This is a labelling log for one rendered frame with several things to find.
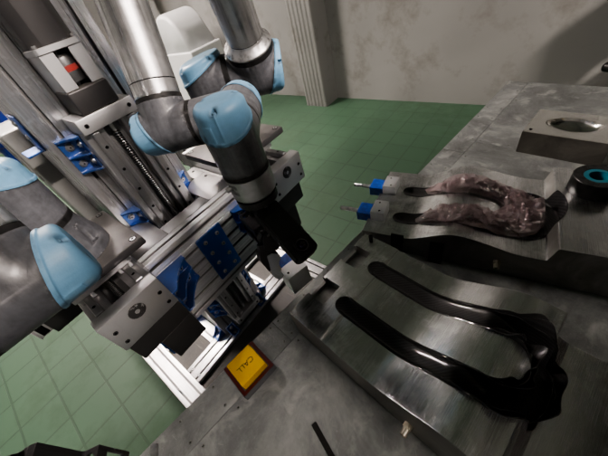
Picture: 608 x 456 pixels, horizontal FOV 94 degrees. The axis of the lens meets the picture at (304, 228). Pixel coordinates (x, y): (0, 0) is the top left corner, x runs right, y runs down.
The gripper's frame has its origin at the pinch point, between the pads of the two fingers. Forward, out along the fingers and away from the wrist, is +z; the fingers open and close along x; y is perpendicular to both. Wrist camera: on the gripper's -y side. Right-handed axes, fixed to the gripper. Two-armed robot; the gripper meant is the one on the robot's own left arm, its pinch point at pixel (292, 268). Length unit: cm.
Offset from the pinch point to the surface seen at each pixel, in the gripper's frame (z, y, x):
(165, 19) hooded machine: -23, 386, -104
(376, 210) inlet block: 5.0, 2.0, -28.1
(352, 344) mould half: 4.7, -18.4, 1.3
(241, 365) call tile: 9.5, -4.2, 19.6
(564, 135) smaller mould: 6, -17, -83
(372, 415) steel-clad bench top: 13.2, -26.6, 5.8
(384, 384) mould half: 4.4, -26.6, 2.2
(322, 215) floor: 93, 95, -69
